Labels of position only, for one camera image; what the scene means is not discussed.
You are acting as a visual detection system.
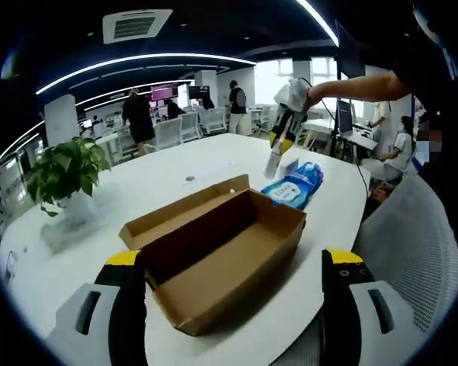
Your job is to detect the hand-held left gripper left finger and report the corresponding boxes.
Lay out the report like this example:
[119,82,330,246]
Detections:
[45,249,149,366]

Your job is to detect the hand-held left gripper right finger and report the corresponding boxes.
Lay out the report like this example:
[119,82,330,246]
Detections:
[321,247,428,366]

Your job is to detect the blue wet wipes packet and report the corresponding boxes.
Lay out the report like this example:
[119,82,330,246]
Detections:
[259,159,325,210]

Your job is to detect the brown cardboard shoe box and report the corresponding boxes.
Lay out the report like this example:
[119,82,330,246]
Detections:
[117,174,308,338]

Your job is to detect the white office desk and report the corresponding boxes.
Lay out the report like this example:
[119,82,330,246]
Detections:
[304,117,378,152]

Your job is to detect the bright window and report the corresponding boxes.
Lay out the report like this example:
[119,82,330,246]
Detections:
[255,56,338,108]

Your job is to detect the black desk monitor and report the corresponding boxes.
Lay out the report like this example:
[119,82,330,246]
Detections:
[335,98,354,134]

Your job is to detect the large black display screen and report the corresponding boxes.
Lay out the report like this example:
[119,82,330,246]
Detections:
[335,22,367,79]

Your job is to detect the dark screen monitor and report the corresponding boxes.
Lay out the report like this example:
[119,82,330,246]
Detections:
[187,85,210,101]

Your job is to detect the white mesh office chair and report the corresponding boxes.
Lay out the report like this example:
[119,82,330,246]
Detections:
[281,175,458,366]

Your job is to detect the clear glass container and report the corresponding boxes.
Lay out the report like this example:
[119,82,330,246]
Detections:
[40,220,79,253]

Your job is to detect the row of white office chairs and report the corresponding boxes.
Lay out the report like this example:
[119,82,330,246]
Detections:
[154,106,271,150]

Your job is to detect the purple screen monitor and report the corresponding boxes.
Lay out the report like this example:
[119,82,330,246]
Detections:
[150,83,179,102]

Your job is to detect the person's black shirt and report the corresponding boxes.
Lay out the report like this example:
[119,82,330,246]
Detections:
[384,0,458,184]

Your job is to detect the curved ceiling light strip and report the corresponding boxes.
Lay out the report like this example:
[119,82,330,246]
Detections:
[36,53,257,95]

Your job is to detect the green plant in white pot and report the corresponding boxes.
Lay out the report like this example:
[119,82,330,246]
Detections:
[25,136,112,226]

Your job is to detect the white ceiling air vent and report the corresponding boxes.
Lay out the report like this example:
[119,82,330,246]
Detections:
[101,8,175,45]

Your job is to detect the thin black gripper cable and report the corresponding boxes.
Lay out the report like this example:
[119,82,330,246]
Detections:
[319,98,371,200]

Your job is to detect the white table cable cover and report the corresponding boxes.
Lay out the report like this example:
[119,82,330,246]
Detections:
[182,162,245,186]

